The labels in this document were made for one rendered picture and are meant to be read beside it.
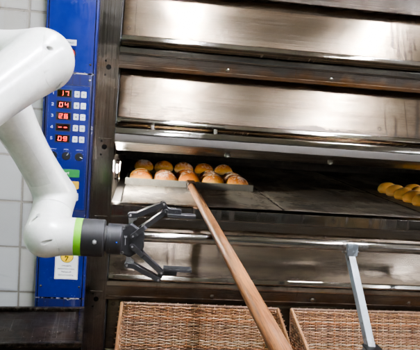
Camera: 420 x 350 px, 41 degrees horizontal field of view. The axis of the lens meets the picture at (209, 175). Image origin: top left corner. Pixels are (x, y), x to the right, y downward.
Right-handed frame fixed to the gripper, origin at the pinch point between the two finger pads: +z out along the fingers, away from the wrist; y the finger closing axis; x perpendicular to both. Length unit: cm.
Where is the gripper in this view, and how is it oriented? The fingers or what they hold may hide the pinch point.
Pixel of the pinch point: (189, 242)
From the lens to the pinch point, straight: 141.7
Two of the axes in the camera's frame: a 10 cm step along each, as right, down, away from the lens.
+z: 9.9, 0.7, 1.2
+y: -0.8, 9.9, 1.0
